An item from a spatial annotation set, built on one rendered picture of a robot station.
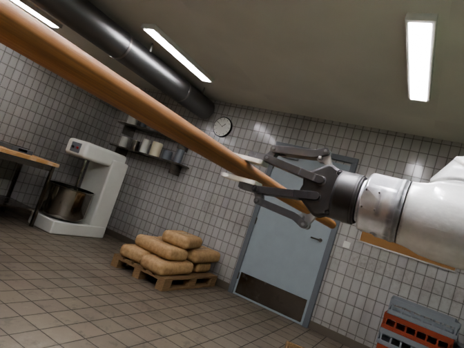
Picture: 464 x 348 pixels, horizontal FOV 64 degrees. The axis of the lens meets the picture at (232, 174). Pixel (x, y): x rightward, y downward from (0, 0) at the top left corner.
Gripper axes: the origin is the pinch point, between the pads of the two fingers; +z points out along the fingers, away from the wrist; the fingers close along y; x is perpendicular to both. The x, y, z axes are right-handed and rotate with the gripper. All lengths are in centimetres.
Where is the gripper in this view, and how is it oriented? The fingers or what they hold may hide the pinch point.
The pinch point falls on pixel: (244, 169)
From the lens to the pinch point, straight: 64.2
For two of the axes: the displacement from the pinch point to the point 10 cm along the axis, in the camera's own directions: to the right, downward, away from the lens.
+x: 4.4, 2.2, 8.7
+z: -8.4, -2.4, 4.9
